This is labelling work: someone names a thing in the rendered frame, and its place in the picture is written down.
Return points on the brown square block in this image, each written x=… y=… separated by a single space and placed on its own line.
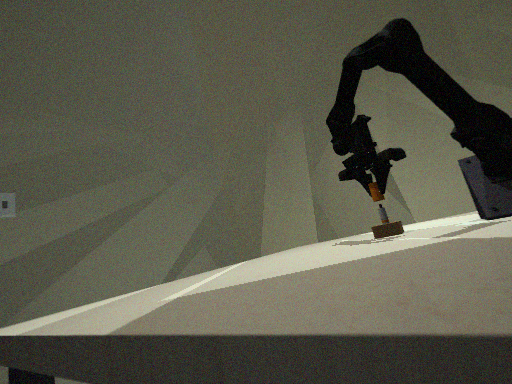
x=389 y=229

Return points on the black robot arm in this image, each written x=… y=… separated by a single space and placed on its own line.
x=482 y=128

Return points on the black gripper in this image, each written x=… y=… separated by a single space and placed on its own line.
x=381 y=166

